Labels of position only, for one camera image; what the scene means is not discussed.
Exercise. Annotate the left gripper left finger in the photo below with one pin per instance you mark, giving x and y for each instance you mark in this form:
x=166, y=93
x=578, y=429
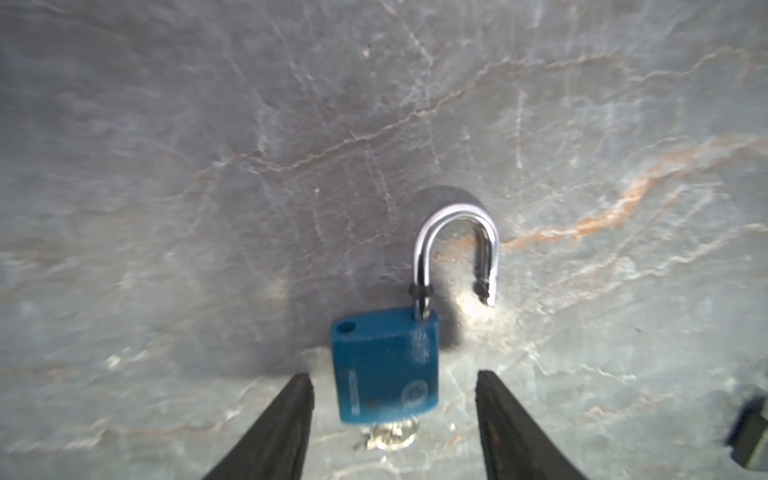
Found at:
x=275, y=446

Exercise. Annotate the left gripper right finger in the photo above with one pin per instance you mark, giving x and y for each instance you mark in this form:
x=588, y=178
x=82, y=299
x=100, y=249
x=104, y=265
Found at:
x=514, y=446

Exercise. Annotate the key for blue padlock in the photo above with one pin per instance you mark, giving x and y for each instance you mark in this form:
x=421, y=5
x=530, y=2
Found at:
x=390, y=436

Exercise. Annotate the blue padlock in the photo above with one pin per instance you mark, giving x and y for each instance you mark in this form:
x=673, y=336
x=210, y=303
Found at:
x=386, y=362

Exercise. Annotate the grey padlock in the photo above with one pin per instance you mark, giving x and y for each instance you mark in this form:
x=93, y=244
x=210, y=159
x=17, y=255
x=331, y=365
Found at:
x=748, y=437

